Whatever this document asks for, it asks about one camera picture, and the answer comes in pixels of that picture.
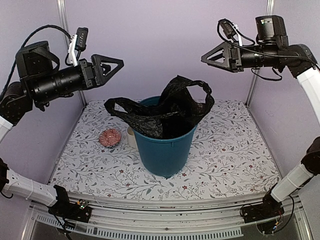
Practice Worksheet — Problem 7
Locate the cream ceramic mug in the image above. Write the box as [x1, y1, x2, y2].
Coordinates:
[126, 126, 137, 149]

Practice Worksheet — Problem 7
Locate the front aluminium rail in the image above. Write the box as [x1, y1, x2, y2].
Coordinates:
[21, 192, 313, 240]

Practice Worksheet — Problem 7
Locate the right aluminium frame post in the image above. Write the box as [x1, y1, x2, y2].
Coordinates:
[244, 0, 276, 106]

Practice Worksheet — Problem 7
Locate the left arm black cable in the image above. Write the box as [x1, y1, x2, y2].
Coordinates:
[0, 24, 73, 96]

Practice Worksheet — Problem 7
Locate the left aluminium frame post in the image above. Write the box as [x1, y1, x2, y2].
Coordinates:
[55, 0, 87, 106]

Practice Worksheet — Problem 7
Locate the red patterned small bowl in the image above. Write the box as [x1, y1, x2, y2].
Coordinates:
[98, 128, 122, 148]

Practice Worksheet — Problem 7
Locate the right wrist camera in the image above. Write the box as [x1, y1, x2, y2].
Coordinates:
[219, 18, 243, 47]

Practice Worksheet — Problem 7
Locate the aluminium frame post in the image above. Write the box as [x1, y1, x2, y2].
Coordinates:
[55, 0, 87, 106]
[244, 0, 276, 106]

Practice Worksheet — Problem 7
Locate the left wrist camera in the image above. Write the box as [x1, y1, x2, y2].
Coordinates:
[65, 27, 89, 67]

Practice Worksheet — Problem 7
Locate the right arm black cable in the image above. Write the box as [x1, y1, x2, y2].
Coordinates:
[216, 19, 318, 82]

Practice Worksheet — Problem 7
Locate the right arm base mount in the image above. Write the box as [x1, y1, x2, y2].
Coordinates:
[239, 192, 285, 223]

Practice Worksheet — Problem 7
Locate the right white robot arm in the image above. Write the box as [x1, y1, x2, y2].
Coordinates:
[200, 15, 320, 218]

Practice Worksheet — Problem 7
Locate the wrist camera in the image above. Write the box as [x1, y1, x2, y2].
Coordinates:
[65, 27, 89, 67]
[219, 18, 243, 47]

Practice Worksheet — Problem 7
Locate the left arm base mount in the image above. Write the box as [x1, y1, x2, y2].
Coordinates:
[48, 185, 92, 223]

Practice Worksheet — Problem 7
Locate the floral patterned table mat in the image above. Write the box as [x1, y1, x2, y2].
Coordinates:
[50, 100, 280, 201]

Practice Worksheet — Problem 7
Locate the teal plastic trash bin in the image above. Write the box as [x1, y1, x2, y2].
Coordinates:
[129, 96, 200, 180]

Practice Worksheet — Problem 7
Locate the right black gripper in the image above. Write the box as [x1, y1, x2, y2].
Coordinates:
[201, 39, 281, 72]

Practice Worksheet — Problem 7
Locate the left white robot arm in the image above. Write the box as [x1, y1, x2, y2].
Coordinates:
[0, 41, 124, 217]

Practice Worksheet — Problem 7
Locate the black plastic trash bag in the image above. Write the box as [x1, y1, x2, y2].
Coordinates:
[104, 75, 215, 140]

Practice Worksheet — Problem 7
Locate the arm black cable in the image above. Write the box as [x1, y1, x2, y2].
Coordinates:
[216, 19, 318, 82]
[0, 24, 73, 96]

